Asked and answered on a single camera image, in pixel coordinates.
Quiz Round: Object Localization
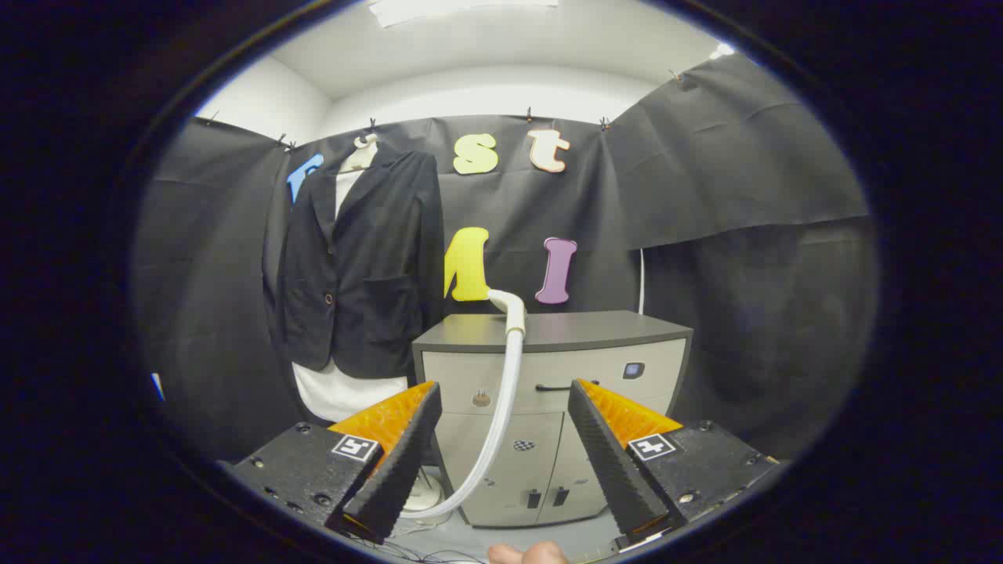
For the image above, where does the white steamer base stand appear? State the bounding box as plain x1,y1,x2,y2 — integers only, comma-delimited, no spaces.
404,466,449,518

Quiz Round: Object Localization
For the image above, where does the black backdrop cloth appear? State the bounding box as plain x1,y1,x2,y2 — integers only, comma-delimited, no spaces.
133,53,878,463

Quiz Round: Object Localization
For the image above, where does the white garment steamer head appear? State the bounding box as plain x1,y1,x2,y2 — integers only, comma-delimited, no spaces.
487,288,527,336

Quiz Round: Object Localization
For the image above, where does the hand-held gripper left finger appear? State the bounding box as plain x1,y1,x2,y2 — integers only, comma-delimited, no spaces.
231,381,444,545

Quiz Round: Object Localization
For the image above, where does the large ceiling light panel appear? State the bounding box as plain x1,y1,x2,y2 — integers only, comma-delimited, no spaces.
368,0,561,29

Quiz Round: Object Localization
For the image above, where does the black suit jacket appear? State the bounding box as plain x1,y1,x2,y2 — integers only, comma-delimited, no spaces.
263,145,446,381

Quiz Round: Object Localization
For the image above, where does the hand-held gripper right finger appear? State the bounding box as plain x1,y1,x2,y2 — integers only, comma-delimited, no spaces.
567,379,780,553

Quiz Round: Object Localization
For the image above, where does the grey cabinet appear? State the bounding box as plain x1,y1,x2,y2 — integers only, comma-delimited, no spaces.
411,309,694,530

